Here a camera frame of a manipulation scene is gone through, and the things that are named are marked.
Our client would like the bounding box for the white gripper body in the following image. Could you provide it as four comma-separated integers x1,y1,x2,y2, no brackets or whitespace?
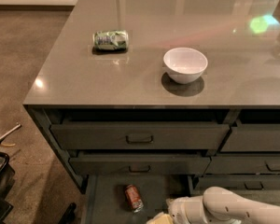
168,196,205,224

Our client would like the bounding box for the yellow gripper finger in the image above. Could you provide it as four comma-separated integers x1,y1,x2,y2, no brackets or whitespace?
146,213,174,224

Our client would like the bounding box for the red coke can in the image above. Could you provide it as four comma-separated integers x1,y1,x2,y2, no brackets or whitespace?
125,185,144,213

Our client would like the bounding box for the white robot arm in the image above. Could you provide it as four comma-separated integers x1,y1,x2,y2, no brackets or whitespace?
146,187,280,224

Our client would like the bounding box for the open bottom left drawer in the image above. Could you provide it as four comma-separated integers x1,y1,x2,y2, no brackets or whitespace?
80,175,193,224

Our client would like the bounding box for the top right drawer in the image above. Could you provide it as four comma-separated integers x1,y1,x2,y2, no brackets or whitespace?
221,121,280,152

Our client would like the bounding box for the middle right drawer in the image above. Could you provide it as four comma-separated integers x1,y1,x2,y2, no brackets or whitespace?
205,156,280,175

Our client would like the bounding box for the middle left drawer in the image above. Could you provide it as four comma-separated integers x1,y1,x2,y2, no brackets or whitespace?
69,152,210,175

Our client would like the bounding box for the top left drawer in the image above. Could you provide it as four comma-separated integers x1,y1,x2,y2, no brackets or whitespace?
50,121,230,149

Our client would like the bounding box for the grey counter cabinet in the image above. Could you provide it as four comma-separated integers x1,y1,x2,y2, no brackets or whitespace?
24,0,280,189

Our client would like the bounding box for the green crushed soda can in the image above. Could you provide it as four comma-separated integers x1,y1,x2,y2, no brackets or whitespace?
92,30,129,50

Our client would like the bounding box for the black object on floor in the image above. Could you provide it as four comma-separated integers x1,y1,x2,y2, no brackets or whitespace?
58,203,77,224

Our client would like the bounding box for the white bowl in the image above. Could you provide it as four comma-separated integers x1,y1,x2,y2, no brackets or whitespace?
163,48,208,84

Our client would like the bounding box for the black cart with items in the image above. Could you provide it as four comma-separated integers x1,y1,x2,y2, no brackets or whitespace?
0,152,15,224

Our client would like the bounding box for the metal rod on floor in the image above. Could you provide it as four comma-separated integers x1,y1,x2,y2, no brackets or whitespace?
0,123,21,142

